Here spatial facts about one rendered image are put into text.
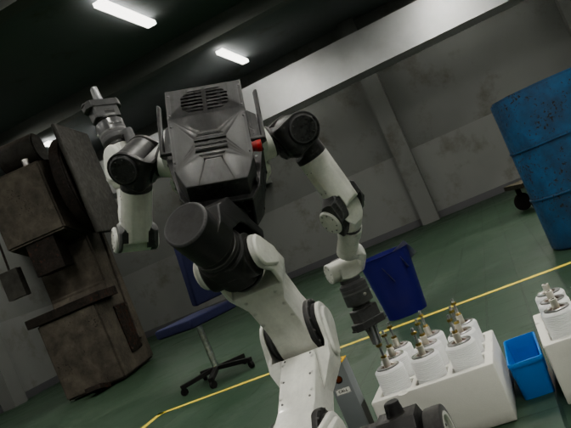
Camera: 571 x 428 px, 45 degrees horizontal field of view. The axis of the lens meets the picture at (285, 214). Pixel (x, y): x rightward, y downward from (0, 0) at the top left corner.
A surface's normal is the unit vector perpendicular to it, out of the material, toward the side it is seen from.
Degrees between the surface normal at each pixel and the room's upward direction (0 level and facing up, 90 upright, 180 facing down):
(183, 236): 54
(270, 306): 125
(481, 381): 90
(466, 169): 90
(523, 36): 90
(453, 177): 90
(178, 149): 72
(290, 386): 29
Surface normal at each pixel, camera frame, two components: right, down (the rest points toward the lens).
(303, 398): -0.48, -0.76
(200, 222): -0.45, -0.47
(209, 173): -0.03, -0.35
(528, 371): -0.25, 0.11
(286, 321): 0.00, 0.59
